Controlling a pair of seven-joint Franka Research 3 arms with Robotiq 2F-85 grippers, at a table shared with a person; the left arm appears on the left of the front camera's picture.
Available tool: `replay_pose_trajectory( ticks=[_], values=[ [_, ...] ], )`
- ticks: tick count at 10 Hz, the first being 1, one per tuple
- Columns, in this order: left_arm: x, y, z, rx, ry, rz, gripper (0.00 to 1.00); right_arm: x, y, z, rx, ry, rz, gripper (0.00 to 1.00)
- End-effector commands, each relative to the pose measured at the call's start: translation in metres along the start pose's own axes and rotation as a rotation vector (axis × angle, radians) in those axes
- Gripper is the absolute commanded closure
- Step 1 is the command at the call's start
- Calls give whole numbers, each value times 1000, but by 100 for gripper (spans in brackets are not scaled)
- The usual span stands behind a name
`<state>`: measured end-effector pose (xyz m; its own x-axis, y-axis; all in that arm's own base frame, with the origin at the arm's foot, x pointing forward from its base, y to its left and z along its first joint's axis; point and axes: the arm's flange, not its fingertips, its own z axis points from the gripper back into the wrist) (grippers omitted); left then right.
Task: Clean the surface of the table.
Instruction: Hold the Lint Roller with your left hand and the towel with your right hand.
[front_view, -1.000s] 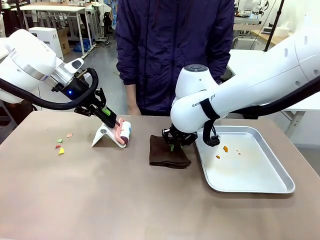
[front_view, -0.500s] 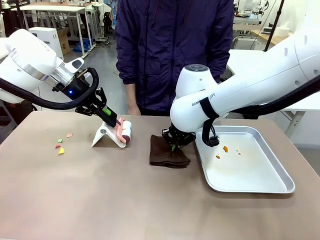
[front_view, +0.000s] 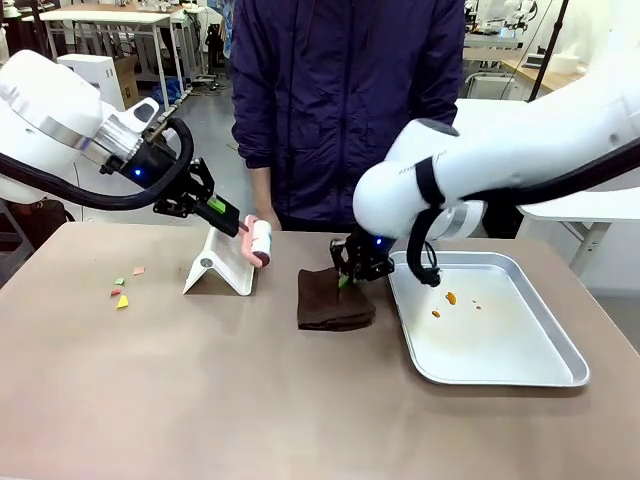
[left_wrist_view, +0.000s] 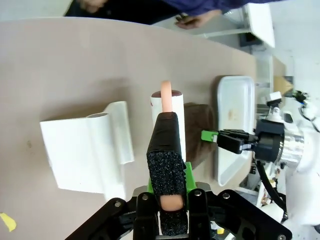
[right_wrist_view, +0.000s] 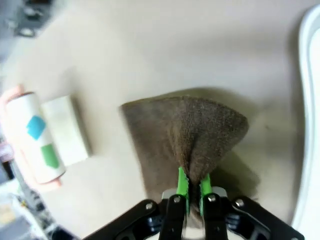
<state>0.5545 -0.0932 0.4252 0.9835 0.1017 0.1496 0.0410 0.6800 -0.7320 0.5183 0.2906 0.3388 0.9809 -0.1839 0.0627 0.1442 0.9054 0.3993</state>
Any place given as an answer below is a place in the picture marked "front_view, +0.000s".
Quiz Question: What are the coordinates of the person's purple jacket torso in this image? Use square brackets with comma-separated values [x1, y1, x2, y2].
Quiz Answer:
[228, 0, 467, 232]

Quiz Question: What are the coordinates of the brown cardboard box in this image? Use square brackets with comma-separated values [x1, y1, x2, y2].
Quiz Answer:
[113, 54, 142, 111]

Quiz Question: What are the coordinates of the white background work table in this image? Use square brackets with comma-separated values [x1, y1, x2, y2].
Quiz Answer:
[37, 3, 175, 97]

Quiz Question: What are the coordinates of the brown leather bag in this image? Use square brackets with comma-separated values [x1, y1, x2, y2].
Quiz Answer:
[8, 196, 77, 240]

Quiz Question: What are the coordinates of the wooden background bench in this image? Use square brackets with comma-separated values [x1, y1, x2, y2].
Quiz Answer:
[499, 58, 587, 97]

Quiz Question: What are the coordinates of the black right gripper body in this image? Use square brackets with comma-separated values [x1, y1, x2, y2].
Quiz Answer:
[344, 230, 397, 274]

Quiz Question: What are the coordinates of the black tripod pole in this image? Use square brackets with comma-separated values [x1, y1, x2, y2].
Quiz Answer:
[528, 0, 572, 104]

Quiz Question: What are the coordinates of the white folded roller stand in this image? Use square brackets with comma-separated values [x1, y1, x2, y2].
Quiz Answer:
[182, 227, 259, 297]

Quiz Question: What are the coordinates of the background person blue shirt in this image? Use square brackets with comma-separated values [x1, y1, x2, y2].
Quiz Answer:
[206, 0, 236, 61]

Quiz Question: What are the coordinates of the brown cloth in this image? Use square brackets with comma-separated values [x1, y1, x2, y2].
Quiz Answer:
[297, 267, 377, 332]

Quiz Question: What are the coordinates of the person's right forearm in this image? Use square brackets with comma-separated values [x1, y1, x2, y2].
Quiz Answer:
[248, 166, 274, 196]

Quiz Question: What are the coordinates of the silver metal tray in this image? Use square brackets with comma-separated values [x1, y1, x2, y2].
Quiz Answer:
[387, 250, 592, 388]

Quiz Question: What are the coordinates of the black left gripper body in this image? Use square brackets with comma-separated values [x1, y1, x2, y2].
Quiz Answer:
[99, 133, 197, 201]

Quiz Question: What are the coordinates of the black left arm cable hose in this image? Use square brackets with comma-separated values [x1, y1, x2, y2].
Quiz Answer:
[0, 117, 196, 212]

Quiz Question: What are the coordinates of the person's right hand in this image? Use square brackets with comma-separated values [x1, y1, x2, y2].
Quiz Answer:
[251, 189, 282, 232]

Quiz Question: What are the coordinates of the pink white lint roller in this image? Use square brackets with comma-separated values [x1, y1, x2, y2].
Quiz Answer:
[238, 213, 274, 269]

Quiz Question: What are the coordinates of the white cabinet box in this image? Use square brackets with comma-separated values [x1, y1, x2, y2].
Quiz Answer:
[56, 53, 127, 114]

